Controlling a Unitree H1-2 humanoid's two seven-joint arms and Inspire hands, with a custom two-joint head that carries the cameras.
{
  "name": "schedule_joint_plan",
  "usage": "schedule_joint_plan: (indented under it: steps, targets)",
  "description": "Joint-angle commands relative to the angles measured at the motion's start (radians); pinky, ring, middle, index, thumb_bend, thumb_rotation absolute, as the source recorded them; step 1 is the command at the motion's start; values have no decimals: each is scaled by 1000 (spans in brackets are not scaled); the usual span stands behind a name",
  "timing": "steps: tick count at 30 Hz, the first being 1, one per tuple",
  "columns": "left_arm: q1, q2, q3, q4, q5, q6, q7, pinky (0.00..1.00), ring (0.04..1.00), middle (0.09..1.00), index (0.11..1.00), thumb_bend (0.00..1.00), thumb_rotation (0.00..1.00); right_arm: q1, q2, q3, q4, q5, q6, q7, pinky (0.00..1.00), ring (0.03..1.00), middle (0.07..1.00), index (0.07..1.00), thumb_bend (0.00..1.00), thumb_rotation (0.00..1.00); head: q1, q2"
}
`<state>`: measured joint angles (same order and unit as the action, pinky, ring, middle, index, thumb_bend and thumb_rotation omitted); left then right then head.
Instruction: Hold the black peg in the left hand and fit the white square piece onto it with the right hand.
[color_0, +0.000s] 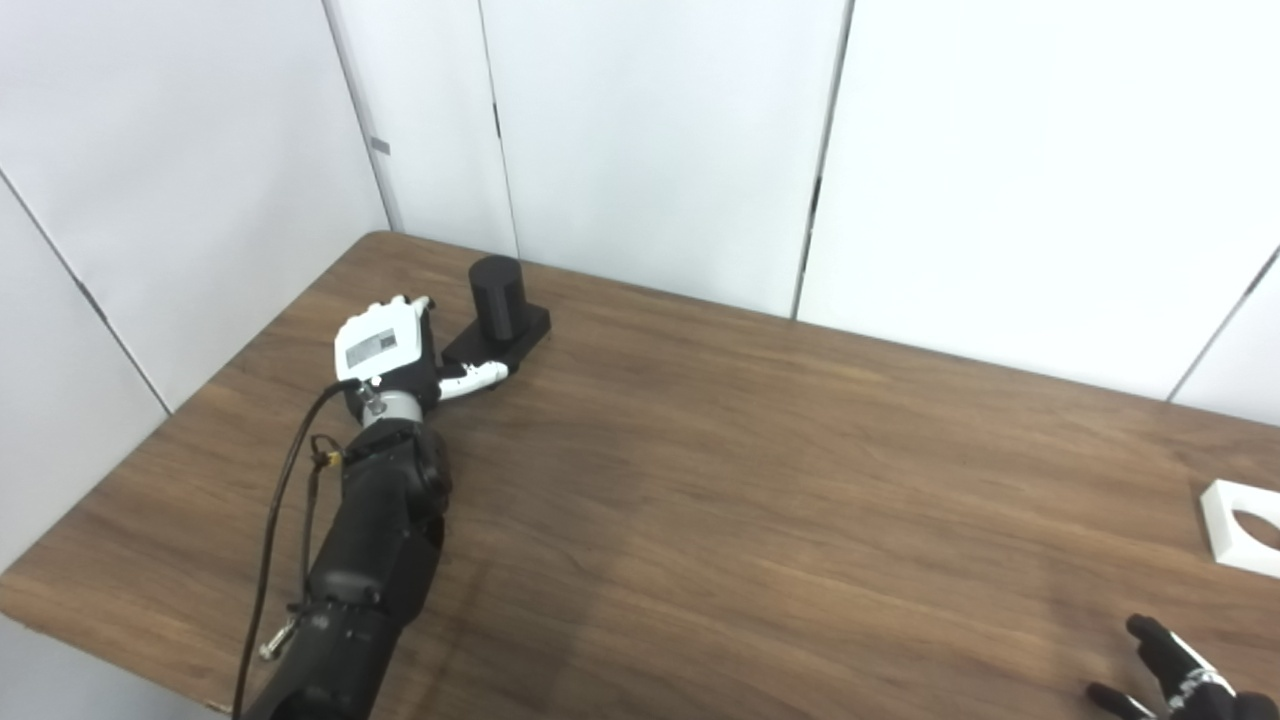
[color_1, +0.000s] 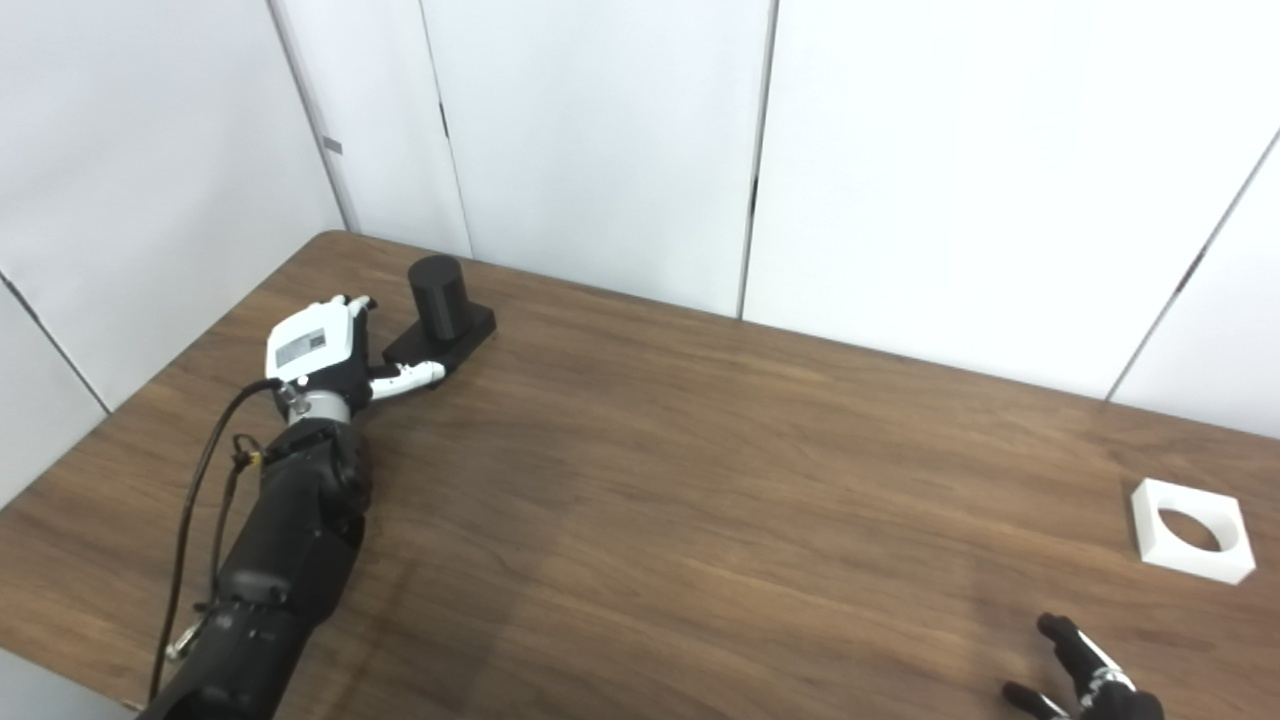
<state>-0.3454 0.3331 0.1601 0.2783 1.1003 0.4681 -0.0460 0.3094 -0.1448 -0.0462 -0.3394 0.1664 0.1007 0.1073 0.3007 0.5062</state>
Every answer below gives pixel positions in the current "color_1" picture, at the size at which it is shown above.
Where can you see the white and black right hand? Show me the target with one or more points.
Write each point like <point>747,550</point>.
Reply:
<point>1110,700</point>

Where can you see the white and black left hand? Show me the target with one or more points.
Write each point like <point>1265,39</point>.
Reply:
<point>310,345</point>

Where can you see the black peg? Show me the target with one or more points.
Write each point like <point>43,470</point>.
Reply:
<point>440,300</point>

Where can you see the white square piece with hole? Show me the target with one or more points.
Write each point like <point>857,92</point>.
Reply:
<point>1150,525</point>

